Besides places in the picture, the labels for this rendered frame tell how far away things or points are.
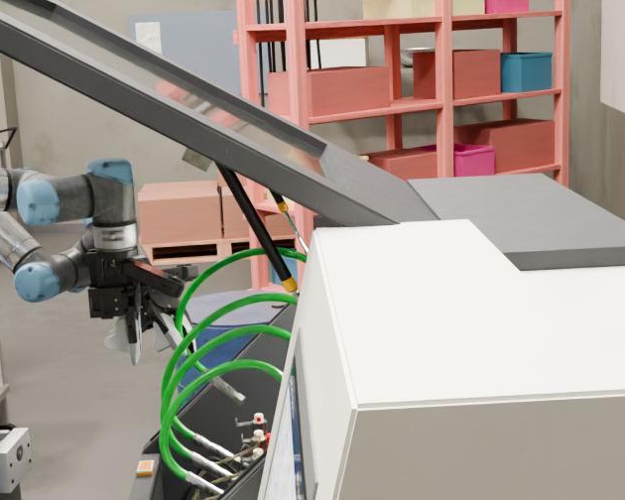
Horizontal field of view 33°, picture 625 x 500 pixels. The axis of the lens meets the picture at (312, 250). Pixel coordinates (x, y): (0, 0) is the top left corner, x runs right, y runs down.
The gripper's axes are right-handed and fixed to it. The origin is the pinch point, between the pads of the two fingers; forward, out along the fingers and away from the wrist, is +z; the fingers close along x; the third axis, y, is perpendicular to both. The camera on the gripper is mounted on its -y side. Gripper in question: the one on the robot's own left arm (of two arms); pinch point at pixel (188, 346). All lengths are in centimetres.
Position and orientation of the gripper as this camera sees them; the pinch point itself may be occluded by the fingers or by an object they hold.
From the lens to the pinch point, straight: 203.5
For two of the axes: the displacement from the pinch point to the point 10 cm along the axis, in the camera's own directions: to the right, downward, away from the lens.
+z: 5.2, 7.8, -3.6
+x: -5.4, -0.2, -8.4
